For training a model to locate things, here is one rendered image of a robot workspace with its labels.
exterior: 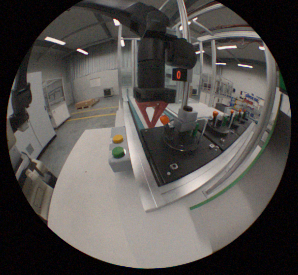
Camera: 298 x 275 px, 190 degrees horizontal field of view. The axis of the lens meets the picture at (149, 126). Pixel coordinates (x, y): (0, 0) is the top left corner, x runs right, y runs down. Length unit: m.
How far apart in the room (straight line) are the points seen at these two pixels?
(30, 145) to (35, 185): 2.43
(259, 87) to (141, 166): 11.01
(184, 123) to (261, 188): 0.25
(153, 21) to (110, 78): 8.39
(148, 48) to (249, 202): 0.31
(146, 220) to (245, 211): 0.24
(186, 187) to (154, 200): 0.08
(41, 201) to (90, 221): 0.38
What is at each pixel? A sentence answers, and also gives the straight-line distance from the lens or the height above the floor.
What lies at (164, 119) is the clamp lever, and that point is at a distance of 0.22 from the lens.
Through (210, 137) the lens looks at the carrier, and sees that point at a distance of 0.40.
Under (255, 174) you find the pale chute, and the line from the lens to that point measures 0.19.
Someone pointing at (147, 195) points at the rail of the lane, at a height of 0.96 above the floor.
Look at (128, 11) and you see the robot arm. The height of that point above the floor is 1.32.
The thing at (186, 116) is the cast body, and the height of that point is 1.08.
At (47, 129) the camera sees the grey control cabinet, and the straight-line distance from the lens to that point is 3.33.
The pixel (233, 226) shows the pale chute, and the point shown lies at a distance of 0.20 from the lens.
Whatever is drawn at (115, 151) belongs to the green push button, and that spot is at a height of 0.97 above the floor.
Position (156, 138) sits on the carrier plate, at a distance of 0.31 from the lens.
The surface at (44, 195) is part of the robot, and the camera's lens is 0.66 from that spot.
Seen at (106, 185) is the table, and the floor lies 0.86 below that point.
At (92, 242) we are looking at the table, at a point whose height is 0.86.
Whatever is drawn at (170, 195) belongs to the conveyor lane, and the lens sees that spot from 0.21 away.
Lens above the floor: 1.16
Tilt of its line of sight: 30 degrees down
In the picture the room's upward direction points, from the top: straight up
